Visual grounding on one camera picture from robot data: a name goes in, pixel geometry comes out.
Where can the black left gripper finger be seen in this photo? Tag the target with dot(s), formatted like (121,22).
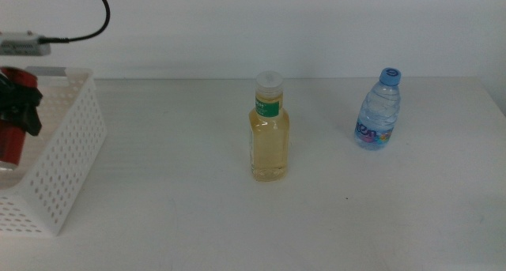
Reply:
(20,105)

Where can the red soda can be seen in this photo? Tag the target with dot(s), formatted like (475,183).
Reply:
(10,146)

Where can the yellow tea bottle green label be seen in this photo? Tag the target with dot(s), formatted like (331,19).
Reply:
(269,148)

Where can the clear water bottle blue cap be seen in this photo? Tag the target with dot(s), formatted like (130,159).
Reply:
(377,117)

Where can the white perforated plastic basket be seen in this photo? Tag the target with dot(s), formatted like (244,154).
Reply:
(67,152)

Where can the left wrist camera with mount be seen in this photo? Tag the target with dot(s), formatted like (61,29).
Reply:
(21,45)

